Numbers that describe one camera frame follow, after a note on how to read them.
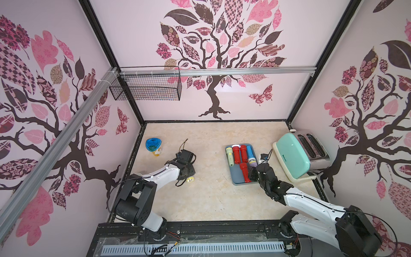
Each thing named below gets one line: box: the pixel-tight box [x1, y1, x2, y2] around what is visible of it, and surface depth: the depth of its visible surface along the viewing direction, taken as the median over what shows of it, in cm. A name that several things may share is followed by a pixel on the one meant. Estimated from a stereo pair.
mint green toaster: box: [272, 129, 331, 182], surface depth 85 cm
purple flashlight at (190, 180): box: [185, 176, 195, 184], surface depth 89 cm
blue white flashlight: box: [246, 145, 258, 167], surface depth 99 cm
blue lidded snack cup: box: [145, 137, 163, 157], surface depth 97 cm
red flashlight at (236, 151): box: [231, 144, 241, 165], surface depth 100 cm
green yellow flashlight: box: [225, 147, 235, 168], surface depth 99 cm
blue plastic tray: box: [225, 143, 258, 186], surface depth 97 cm
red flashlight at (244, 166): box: [239, 162, 252, 184], surface depth 94 cm
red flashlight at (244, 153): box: [240, 144, 249, 163], surface depth 100 cm
